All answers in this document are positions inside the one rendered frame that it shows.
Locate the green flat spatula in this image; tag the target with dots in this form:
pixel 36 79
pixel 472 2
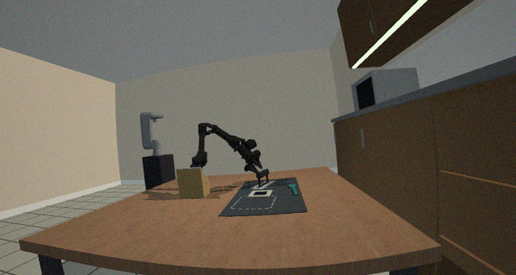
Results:
pixel 294 186

